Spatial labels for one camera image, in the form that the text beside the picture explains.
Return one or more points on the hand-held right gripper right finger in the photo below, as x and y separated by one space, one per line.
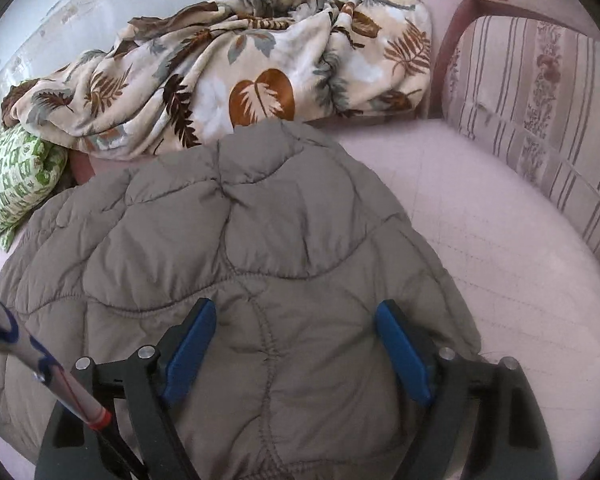
402 352

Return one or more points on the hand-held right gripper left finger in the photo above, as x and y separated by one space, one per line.
190 355

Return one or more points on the grey quilted jacket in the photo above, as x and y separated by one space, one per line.
260 240

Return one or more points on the pink quilted bed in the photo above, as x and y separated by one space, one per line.
505 240

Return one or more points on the maroon pillow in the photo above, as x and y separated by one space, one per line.
87 165

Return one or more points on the green checked pillow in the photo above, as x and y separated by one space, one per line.
17 180

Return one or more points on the leaf print blanket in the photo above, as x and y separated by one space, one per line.
220 75

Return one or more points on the striped upholstered footboard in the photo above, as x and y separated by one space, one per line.
535 100

